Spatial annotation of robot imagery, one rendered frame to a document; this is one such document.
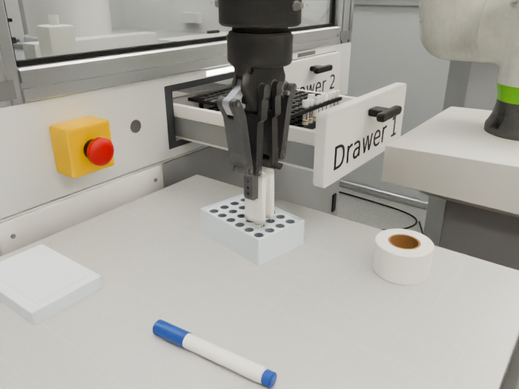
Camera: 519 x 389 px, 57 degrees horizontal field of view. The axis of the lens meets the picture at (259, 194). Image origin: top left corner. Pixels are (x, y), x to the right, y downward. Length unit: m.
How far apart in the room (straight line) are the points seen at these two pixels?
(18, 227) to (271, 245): 0.35
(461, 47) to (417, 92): 1.56
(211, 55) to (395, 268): 0.54
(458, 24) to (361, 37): 1.67
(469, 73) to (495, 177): 0.91
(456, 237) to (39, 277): 0.75
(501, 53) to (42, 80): 0.75
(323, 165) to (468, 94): 1.09
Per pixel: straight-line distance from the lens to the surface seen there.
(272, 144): 0.59
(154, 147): 0.85
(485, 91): 1.75
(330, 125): 0.67
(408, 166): 0.87
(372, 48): 2.61
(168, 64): 0.86
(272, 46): 0.53
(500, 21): 0.96
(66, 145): 0.70
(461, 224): 1.01
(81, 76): 0.75
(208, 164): 0.96
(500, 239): 1.00
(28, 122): 0.71
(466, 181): 0.84
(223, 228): 0.65
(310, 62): 1.18
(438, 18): 0.99
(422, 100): 2.54
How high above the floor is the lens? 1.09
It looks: 24 degrees down
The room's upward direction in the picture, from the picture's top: straight up
